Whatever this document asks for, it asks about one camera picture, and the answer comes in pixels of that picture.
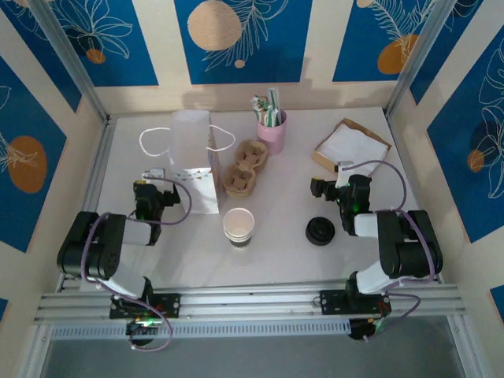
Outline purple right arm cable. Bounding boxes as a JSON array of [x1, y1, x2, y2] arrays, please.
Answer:
[[340, 158, 440, 343]]

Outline white paper napkins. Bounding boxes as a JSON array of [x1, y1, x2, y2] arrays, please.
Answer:
[[318, 124, 389, 177]]

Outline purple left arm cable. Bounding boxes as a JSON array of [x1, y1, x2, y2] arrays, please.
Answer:
[[80, 175, 195, 353]]

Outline white paper bag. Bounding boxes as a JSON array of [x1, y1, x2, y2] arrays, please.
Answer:
[[138, 109, 237, 216]]

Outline aluminium side rail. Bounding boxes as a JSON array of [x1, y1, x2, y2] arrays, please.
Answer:
[[57, 116, 118, 291], [386, 113, 454, 285]]

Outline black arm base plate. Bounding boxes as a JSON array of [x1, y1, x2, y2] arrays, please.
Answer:
[[109, 292, 183, 321], [319, 288, 392, 317]]

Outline aluminium frame rail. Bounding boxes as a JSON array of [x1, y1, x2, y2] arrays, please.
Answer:
[[33, 275, 468, 326]]

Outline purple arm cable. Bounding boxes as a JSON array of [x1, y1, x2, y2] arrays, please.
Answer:
[[80, 175, 195, 353], [340, 158, 440, 343]]

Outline brown cardboard napkin tray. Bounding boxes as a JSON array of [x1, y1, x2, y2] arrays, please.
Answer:
[[310, 117, 393, 179]]

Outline aluminium frame post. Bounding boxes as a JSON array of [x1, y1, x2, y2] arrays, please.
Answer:
[[29, 0, 111, 124], [385, 0, 462, 119]]

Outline pink cylindrical holder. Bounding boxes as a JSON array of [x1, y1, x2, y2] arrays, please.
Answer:
[[257, 109, 288, 156]]

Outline grey slotted cable duct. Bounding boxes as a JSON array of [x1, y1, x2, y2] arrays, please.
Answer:
[[50, 317, 353, 341]]

